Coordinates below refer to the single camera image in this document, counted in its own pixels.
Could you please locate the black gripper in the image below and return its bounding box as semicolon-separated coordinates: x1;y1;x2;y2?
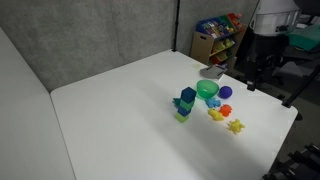
248;33;290;92

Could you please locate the large dark blue block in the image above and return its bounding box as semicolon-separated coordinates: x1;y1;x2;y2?
180;86;198;104

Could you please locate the small blue block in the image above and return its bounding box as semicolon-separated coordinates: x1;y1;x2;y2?
177;106;192;117

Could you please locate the translucent green bowl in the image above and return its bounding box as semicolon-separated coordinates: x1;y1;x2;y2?
196;79;220;100

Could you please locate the lime green block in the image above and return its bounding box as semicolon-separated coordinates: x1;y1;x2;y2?
175;111;190;123

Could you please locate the grey office chair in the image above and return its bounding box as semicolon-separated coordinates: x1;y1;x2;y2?
271;59;303;81

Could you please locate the black stand leg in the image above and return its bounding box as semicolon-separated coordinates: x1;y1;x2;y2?
281;63;320;108

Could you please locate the grey metal plate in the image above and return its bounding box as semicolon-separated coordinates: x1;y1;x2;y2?
199;64;228;82

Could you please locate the orange toy animal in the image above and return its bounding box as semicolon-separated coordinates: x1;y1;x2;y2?
218;103;233;118

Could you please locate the yellow toy turtle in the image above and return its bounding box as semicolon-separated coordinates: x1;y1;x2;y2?
226;118;246;135

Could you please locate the light blue toy animal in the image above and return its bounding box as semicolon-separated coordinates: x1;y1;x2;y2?
204;97;222;109

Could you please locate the wooden toy shelf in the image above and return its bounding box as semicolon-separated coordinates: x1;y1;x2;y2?
189;12;248;69

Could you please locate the teal toy animal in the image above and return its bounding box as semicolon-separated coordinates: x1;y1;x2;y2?
172;97;183;108

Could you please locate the black tripod pole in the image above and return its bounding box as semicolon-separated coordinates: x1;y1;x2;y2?
171;0;182;53

